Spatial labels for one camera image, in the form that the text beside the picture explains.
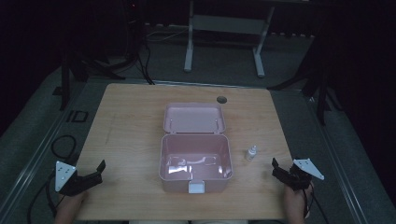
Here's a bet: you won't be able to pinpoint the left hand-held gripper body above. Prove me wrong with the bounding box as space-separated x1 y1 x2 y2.
54 161 95 197

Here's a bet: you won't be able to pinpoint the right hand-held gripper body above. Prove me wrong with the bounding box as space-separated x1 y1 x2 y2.
283 158 325 191

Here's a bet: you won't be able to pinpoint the small white bottle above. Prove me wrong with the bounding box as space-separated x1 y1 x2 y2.
245 145 259 162

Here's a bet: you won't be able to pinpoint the pink plastic storage box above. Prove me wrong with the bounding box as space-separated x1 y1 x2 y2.
158 102 234 195

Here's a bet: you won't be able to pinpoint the person's right hand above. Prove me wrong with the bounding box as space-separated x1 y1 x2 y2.
283 182 315 219

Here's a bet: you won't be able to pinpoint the person's left hand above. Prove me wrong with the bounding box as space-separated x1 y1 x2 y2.
57 189 90 218

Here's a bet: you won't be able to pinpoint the black stand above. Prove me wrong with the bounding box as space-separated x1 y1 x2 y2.
266 36 345 127
51 46 127 112

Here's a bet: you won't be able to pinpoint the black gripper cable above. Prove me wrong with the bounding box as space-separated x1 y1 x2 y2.
26 172 64 224
302 183 332 224

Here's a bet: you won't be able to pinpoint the black cable loop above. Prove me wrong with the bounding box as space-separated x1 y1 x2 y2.
50 133 78 161

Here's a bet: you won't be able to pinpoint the black floor cables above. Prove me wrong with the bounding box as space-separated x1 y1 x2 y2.
134 27 191 86

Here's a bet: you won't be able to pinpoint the white metal desk frame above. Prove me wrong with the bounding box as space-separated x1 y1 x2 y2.
183 0 276 79

